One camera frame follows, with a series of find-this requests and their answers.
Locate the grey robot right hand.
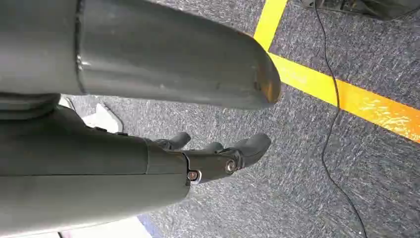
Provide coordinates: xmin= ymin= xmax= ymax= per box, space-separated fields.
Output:
xmin=0 ymin=0 xmax=282 ymax=237

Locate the white plastic piece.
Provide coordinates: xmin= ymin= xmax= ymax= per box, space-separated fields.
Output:
xmin=59 ymin=95 xmax=124 ymax=134

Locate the ribbed grey right arm sleeve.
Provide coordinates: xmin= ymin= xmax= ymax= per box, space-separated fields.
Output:
xmin=0 ymin=93 xmax=62 ymax=121

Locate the short yellow floor tape strip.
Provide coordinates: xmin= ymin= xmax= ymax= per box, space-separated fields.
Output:
xmin=253 ymin=0 xmax=289 ymax=52

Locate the white panel with blue edge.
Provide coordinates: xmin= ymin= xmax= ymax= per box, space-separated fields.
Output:
xmin=19 ymin=215 xmax=165 ymax=238

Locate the long yellow floor tape strip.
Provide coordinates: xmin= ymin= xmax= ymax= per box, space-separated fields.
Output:
xmin=268 ymin=52 xmax=420 ymax=144

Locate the dark equipment base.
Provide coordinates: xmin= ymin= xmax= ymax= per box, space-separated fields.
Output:
xmin=300 ymin=0 xmax=420 ymax=21

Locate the thin black cable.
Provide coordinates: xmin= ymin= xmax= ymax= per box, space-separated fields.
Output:
xmin=313 ymin=0 xmax=368 ymax=238

